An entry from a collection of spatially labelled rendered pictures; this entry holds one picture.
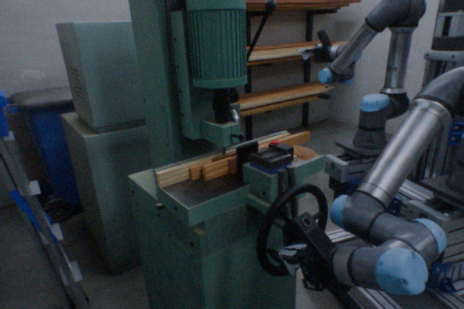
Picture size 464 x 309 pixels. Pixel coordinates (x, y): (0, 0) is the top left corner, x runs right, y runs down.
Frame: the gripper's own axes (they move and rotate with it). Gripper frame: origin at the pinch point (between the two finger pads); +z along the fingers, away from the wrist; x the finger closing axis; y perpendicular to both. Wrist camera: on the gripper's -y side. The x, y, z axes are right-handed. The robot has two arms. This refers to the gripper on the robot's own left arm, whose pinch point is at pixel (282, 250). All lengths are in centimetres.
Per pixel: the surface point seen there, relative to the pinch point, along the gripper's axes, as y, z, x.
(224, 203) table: -15.2, 18.5, -1.7
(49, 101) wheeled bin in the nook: -109, 175, -20
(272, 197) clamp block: -11.7, 9.9, 9.9
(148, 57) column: -72, 38, 1
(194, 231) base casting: -10.4, 24.3, -11.6
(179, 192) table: -23.2, 26.3, -11.0
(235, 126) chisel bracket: -36.7, 20.4, 13.4
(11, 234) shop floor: -34, 228, -68
